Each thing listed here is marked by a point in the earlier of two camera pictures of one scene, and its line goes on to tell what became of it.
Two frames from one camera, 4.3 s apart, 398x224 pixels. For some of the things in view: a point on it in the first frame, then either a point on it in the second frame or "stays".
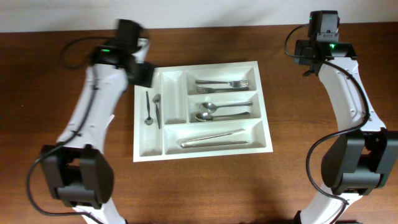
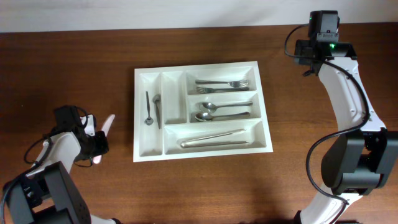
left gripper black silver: x=144 y=74 to x=104 y=146
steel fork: x=236 y=84 stays
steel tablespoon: x=206 y=117 stays
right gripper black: x=301 y=46 stays
